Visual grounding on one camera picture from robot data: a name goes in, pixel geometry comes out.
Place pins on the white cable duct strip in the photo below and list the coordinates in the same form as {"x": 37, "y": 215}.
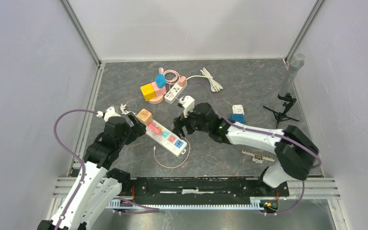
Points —
{"x": 254, "y": 204}

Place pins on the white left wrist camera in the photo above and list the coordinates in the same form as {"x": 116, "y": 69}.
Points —
{"x": 108, "y": 113}

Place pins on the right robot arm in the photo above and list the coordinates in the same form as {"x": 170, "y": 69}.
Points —
{"x": 295, "y": 152}

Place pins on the blue cube socket adapter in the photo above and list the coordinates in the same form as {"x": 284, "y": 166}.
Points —
{"x": 237, "y": 118}

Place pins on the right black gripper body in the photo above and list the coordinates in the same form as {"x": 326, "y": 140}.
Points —
{"x": 191, "y": 123}

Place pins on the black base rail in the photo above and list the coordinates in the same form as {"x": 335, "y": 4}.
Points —
{"x": 232, "y": 190}

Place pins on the pink plug adapter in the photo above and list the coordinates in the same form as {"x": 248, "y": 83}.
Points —
{"x": 153, "y": 127}

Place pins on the white comb-like part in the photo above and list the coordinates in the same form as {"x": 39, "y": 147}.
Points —
{"x": 258, "y": 157}

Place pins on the white square plug adapter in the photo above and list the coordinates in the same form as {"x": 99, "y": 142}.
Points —
{"x": 238, "y": 109}

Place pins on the salmon plug on strip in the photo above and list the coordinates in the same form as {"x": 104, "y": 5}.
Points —
{"x": 182, "y": 81}

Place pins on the grey microphone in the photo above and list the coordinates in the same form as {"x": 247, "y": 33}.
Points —
{"x": 296, "y": 62}

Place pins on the black microphone tripod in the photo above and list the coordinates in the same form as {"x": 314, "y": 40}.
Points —
{"x": 289, "y": 102}

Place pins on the light blue plug adapter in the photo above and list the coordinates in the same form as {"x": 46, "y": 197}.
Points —
{"x": 160, "y": 80}

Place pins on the yellow cube adapter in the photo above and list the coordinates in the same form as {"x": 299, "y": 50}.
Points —
{"x": 148, "y": 92}

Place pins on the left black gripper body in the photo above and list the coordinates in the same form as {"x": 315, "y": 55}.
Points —
{"x": 130, "y": 135}

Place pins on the small white power strip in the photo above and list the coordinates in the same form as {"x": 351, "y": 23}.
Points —
{"x": 174, "y": 92}

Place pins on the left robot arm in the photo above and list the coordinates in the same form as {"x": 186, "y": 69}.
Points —
{"x": 97, "y": 183}

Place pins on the pink round socket stack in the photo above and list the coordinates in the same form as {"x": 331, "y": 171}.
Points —
{"x": 159, "y": 92}

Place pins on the tan cube adapter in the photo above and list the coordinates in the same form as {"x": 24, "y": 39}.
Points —
{"x": 145, "y": 117}

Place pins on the large white power strip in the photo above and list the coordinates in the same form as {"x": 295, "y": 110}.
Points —
{"x": 168, "y": 140}

